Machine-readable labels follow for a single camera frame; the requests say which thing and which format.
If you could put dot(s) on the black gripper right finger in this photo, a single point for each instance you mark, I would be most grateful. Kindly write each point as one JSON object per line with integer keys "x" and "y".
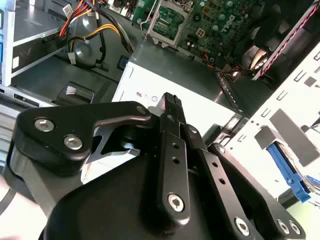
{"x": 220, "y": 185}

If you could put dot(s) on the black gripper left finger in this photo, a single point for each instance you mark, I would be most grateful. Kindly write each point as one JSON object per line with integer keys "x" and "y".
{"x": 62, "y": 125}

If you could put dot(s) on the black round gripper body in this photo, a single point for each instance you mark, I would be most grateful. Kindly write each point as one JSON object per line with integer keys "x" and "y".
{"x": 112, "y": 200}

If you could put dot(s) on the hard disk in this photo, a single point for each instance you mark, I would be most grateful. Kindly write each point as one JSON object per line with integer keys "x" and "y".
{"x": 280, "y": 162}

